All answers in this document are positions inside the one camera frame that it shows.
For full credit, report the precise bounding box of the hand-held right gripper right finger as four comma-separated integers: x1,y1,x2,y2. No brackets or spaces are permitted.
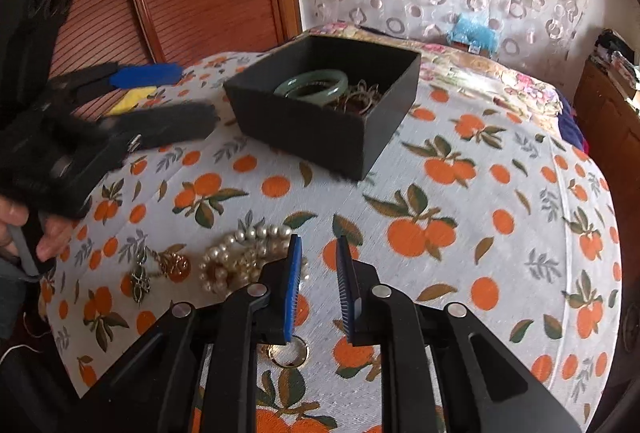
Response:
334,234,584,433

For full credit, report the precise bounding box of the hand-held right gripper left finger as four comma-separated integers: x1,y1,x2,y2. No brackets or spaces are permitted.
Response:
82,234,309,433

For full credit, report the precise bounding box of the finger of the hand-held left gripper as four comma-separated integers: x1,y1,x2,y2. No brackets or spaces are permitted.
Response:
97,101,219,150
49,63,184,101

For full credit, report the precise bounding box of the gold ring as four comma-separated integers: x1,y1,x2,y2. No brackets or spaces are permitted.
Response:
264,335,312,369

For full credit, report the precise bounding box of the pearl necklace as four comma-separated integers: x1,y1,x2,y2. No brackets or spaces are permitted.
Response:
197,223,309,297

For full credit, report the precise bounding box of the orange stone pendant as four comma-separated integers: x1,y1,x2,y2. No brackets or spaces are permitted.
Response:
158,250,194,284

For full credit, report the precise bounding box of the green jade bangle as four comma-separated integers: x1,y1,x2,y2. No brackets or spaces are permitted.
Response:
273,68,349,110

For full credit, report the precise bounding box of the black square box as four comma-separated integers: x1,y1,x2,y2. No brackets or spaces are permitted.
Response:
222,34,422,182

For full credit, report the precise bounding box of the dark metal earring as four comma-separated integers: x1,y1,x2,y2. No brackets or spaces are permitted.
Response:
128,247,156,309

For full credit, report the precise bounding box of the dark wooden bead bracelet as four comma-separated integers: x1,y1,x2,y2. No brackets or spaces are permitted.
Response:
332,93,381,116

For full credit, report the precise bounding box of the silver carved bangle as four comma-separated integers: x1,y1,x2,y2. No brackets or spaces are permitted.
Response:
345,80,387,106

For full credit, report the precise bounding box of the person's left hand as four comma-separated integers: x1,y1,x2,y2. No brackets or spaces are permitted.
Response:
0,199,71,264

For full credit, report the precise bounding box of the orange fruit print bedsheet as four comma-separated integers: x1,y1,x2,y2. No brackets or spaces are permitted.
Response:
37,48,624,433

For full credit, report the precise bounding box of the floral quilt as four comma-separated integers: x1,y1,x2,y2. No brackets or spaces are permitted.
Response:
300,24,567,124

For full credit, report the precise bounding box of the purple blanket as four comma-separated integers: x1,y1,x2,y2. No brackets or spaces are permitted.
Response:
554,90,592,154

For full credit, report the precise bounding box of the blue plastic bag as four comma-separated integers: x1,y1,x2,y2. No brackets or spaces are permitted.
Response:
447,13,501,52

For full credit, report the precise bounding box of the wooden cabinet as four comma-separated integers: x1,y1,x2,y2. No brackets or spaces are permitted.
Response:
572,58,640,194

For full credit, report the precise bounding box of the stack of folded clothes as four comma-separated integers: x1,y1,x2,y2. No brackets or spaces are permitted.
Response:
590,29,640,90

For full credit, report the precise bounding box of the white cord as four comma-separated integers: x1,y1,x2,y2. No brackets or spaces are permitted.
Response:
0,340,45,363

